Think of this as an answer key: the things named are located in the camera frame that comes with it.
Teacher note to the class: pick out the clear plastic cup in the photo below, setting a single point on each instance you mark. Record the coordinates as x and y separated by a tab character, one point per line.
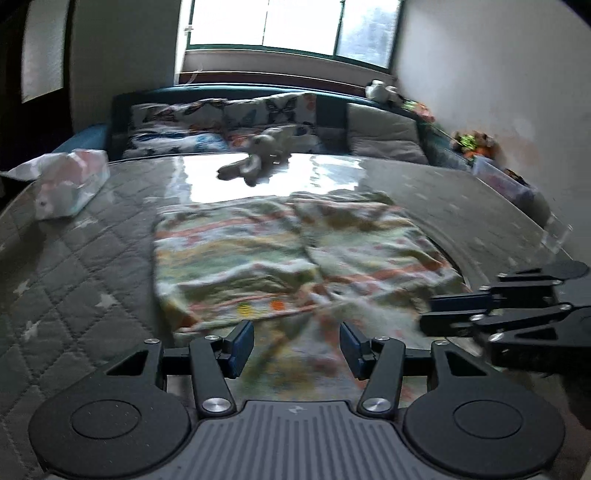
557	233

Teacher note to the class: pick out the black and white plush toy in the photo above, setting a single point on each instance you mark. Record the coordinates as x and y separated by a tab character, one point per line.
383	91

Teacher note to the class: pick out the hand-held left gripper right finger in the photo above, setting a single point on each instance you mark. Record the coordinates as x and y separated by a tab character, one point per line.
352	350

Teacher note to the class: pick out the grey long-eared plush toy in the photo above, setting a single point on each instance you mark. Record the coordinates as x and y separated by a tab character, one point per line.
263	145

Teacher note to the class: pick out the green framed window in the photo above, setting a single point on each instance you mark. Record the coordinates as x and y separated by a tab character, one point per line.
277	23

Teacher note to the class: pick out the orange green plush toy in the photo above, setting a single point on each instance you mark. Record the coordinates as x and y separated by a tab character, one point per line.
418	110

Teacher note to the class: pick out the teal sofa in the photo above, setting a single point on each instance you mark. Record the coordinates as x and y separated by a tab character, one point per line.
331	113

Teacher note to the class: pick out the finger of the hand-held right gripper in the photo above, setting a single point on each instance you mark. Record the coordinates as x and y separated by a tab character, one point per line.
461	323
457	302

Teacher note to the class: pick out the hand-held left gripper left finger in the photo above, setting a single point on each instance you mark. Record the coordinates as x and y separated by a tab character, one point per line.
241	348

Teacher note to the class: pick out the grey pillow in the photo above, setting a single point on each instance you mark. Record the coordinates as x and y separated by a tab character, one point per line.
383	134

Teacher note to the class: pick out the butterfly print pillow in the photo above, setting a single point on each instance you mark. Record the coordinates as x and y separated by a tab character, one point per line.
175	124
286	108

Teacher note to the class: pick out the dark wooden door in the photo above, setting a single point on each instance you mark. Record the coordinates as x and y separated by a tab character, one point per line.
41	46

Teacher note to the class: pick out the clear plastic storage container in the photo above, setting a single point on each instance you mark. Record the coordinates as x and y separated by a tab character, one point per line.
503	184

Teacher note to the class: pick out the patterned fleece garment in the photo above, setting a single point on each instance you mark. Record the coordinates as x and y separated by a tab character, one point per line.
231	249

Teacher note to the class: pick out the white tissue pack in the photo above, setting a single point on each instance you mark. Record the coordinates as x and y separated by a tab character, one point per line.
69	184

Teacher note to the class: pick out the brown and green plush toy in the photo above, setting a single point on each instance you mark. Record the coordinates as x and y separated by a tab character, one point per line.
475	141

